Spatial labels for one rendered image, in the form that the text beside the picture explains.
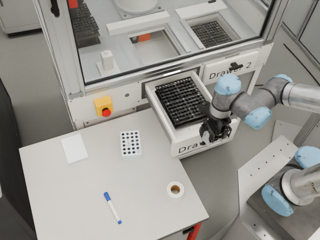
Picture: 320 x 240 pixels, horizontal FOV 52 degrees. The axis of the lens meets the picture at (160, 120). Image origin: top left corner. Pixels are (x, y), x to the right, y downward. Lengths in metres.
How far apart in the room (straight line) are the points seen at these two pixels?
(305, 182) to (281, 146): 0.55
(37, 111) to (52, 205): 1.37
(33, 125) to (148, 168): 1.35
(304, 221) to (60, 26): 1.09
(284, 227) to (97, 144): 0.82
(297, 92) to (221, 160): 1.37
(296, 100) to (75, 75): 0.78
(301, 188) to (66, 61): 0.88
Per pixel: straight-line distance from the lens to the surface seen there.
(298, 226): 1.35
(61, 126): 2.51
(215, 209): 2.18
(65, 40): 1.18
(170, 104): 1.41
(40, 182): 1.43
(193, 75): 1.57
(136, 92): 1.48
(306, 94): 1.04
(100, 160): 1.42
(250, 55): 1.66
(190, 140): 1.30
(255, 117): 1.01
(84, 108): 1.45
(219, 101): 1.06
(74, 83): 1.33
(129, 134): 1.44
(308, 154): 1.23
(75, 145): 1.46
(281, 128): 2.59
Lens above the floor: 1.99
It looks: 54 degrees down
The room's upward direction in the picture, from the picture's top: 4 degrees clockwise
